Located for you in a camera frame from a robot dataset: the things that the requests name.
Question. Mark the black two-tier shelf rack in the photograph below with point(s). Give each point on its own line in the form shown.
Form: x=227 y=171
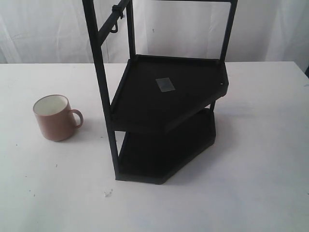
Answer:
x=153 y=134

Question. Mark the pink ceramic mug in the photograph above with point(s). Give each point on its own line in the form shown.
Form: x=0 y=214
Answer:
x=56 y=120

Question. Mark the white backdrop curtain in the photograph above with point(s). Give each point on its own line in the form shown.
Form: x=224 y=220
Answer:
x=54 y=31

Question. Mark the grey square sticker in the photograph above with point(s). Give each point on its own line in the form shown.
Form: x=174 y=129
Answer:
x=165 y=84

